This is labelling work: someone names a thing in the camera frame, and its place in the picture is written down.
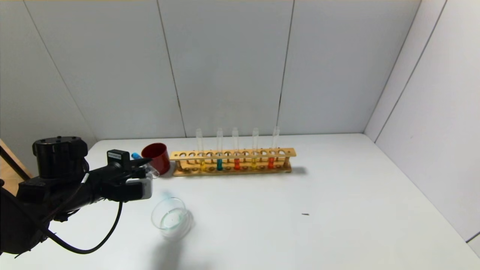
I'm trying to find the yellow pigment glass test tube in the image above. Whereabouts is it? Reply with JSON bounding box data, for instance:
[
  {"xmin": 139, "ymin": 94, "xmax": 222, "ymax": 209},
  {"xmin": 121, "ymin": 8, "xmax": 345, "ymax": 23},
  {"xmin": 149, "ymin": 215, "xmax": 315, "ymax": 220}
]
[
  {"xmin": 195, "ymin": 128, "xmax": 206, "ymax": 171},
  {"xmin": 251, "ymin": 127, "xmax": 260, "ymax": 169}
]

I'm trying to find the clear glass dish with spout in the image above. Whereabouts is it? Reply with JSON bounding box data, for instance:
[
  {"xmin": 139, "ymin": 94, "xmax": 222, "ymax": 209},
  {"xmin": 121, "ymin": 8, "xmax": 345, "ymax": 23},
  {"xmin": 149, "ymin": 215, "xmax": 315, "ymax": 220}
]
[{"xmin": 151, "ymin": 197, "xmax": 194, "ymax": 240}]

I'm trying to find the wooden test tube rack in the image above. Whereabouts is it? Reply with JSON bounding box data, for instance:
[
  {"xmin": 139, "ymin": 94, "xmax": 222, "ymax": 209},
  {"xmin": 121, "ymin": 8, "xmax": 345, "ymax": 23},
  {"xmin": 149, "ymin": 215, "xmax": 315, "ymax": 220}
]
[{"xmin": 169, "ymin": 148, "xmax": 297, "ymax": 177}]

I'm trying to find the black metal stand frame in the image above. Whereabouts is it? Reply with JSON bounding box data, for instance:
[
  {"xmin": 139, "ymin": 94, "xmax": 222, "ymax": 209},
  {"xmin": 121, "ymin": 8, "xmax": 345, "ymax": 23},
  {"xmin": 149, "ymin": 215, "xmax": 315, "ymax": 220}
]
[{"xmin": 0, "ymin": 144, "xmax": 33, "ymax": 181}]

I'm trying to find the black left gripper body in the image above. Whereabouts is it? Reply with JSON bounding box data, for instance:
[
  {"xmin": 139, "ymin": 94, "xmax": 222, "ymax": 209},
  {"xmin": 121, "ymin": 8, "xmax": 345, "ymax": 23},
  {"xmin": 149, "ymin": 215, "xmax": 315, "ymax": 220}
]
[{"xmin": 86, "ymin": 149, "xmax": 132, "ymax": 199}]

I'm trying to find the red pigment glass test tube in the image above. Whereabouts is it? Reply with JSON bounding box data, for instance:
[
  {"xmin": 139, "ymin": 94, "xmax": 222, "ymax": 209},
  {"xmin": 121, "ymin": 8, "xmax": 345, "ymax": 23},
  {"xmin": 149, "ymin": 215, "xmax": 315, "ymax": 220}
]
[
  {"xmin": 232, "ymin": 127, "xmax": 241, "ymax": 170},
  {"xmin": 267, "ymin": 126, "xmax": 281, "ymax": 169}
]

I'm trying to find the blue pigment glass test tube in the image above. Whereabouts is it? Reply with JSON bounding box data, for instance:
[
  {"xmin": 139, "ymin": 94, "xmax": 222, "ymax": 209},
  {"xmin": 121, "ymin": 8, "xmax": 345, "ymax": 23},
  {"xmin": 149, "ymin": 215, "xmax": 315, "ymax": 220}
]
[
  {"xmin": 130, "ymin": 152, "xmax": 161, "ymax": 180},
  {"xmin": 216, "ymin": 127, "xmax": 224, "ymax": 171}
]

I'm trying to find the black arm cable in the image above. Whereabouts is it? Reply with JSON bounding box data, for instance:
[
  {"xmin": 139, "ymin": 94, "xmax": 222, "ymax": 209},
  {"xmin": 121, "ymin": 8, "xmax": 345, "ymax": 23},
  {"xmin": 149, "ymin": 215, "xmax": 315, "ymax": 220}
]
[{"xmin": 44, "ymin": 201, "xmax": 124, "ymax": 255}]

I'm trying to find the white and grey wrist camera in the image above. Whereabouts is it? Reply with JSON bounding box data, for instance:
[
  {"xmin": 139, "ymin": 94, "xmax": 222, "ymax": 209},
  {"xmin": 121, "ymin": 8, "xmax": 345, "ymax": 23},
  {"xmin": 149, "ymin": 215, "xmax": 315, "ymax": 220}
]
[{"xmin": 126, "ymin": 176, "xmax": 153, "ymax": 200}]

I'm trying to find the dark red plastic cup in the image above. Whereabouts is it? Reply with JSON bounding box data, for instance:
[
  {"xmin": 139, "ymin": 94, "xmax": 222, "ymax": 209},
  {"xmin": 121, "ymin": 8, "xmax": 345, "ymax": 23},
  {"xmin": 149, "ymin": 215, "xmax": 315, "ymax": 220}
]
[{"xmin": 141, "ymin": 142, "xmax": 171, "ymax": 177}]

